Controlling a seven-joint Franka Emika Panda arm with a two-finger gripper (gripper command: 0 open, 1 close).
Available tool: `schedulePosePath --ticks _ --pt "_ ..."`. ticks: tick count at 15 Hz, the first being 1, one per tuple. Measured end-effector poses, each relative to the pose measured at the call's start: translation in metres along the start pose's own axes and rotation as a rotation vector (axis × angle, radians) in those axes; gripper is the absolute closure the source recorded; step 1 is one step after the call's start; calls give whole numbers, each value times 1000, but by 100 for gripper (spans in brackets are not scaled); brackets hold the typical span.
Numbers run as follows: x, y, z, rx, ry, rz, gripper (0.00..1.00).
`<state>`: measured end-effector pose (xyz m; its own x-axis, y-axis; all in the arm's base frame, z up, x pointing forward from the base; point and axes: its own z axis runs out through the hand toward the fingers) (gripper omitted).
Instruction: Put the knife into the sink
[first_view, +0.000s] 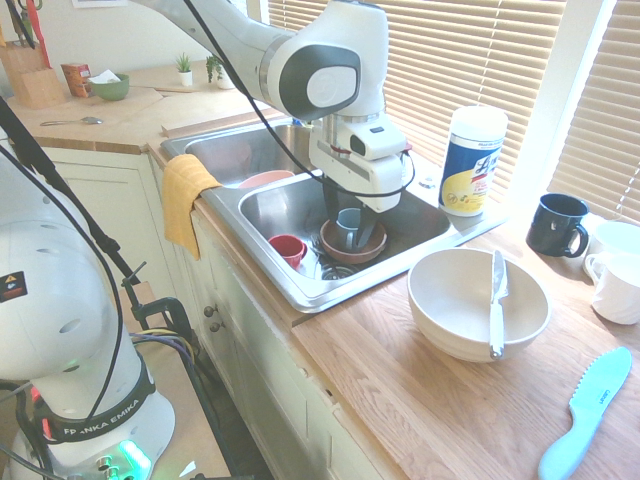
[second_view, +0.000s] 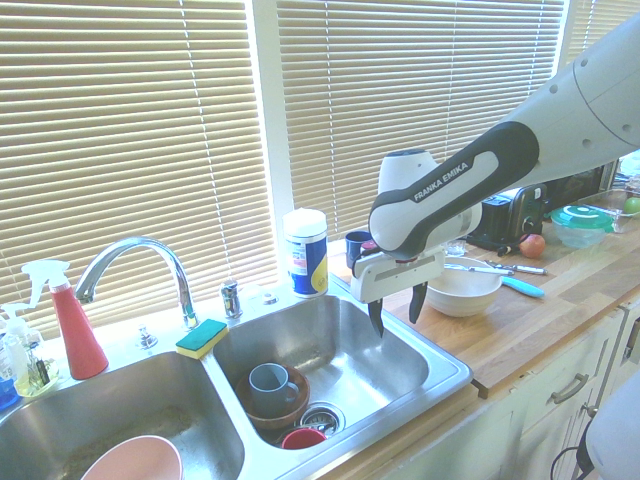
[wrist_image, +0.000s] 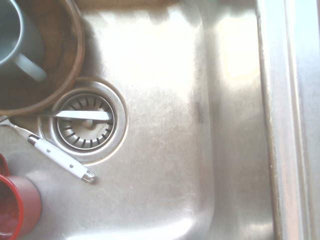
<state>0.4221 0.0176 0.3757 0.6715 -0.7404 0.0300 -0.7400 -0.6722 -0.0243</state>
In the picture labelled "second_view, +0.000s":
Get black toaster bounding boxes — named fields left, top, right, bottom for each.
left=467, top=183, right=549, bottom=251

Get clear container green lid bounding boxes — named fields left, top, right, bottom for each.
left=549, top=204, right=615, bottom=249

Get red apple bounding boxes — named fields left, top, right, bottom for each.
left=518, top=233, right=546, bottom=259

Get pink bowl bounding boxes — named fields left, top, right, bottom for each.
left=79, top=434, right=184, bottom=480

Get narrow beige window blind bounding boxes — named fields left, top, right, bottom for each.
left=567, top=0, right=640, bottom=66

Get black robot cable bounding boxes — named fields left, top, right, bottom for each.
left=549, top=432, right=594, bottom=480

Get stainless steel double sink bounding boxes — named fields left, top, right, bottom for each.
left=0, top=292, right=475, bottom=480

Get blue dish soap bottle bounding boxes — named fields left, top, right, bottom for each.
left=0, top=374, right=21, bottom=412

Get yellow green sponge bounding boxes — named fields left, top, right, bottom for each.
left=174, top=318, right=230, bottom=360

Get chrome gooseneck faucet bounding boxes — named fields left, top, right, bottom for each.
left=74, top=236, right=200, bottom=332

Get red cup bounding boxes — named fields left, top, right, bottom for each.
left=281, top=427, right=329, bottom=450

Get brass drawer handle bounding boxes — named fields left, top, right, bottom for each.
left=551, top=372, right=590, bottom=405

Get clear soap dispenser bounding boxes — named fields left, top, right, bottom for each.
left=0, top=302, right=32, bottom=384

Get metal drain strainer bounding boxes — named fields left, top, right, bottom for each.
left=299, top=402, right=347, bottom=434

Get teal plastic knife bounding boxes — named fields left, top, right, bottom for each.
left=501, top=276, right=546, bottom=300

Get white ceramic bowl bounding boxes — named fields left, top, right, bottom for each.
left=424, top=257, right=503, bottom=319

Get white wipes canister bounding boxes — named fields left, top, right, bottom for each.
left=282, top=207, right=330, bottom=300

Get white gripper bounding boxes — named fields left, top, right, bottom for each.
left=348, top=246, right=447, bottom=338

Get brown wooden bowl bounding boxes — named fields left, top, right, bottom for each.
left=234, top=367, right=311, bottom=431

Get silver metal utensil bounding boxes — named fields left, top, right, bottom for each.
left=483, top=259, right=549, bottom=276

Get black microwave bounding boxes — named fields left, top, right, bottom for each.
left=547, top=162, right=619, bottom=211

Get yellow glass dish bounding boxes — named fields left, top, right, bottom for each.
left=14, top=344, right=60, bottom=399

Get navy blue mug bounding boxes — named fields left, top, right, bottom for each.
left=344, top=230, right=374, bottom=269

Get small chrome sink knob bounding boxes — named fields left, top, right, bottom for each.
left=135, top=323, right=159, bottom=350

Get grey mug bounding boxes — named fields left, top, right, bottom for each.
left=248, top=363, right=301, bottom=419

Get red spray bottle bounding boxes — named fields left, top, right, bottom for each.
left=20, top=259, right=110, bottom=381

